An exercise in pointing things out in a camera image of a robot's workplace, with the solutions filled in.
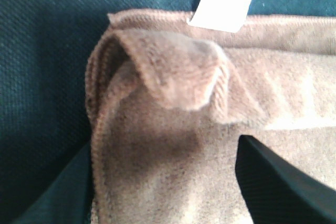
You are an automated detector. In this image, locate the brown microfiber towel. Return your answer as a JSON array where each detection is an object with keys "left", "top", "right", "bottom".
[{"left": 85, "top": 9, "right": 335, "bottom": 223}]

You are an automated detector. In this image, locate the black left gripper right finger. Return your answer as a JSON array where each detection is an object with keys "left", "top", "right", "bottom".
[{"left": 235, "top": 135, "right": 335, "bottom": 223}]

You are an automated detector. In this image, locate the white towel care label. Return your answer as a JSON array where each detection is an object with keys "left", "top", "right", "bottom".
[{"left": 186, "top": 0, "right": 252, "bottom": 33}]

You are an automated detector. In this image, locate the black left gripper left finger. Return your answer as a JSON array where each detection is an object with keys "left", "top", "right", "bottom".
[{"left": 12, "top": 143, "right": 93, "bottom": 223}]

